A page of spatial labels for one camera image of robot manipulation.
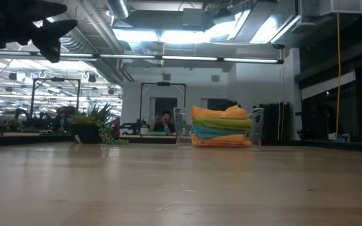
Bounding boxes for lime green microfiber towel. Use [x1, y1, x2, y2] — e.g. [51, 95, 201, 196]
[192, 116, 253, 132]

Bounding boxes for background robot arms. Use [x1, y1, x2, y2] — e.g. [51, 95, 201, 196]
[13, 105, 77, 132]

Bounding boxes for small potted succulent plant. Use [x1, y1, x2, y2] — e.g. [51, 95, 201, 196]
[70, 103, 130, 145]

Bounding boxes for dark background table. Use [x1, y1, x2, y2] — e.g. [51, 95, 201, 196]
[0, 131, 75, 148]

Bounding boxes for long ceiling light bar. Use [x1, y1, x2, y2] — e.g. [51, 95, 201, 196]
[0, 50, 285, 65]

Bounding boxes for person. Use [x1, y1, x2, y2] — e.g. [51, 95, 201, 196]
[150, 109, 176, 132]

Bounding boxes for dark background screen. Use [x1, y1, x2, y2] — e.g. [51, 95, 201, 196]
[201, 99, 242, 111]

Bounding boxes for clear plastic bin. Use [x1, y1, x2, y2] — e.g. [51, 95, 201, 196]
[173, 107, 265, 147]

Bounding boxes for black curtain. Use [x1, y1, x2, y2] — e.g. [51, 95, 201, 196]
[258, 102, 292, 141]

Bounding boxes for white ceiling air unit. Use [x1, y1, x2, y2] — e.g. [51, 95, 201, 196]
[299, 0, 362, 18]

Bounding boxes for small white blue box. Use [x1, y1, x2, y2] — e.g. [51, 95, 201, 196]
[327, 132, 351, 143]

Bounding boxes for black background station frame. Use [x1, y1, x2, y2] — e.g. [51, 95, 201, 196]
[140, 81, 187, 126]
[30, 77, 81, 117]

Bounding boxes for yellow hanging cord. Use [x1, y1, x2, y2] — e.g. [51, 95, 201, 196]
[335, 9, 342, 136]

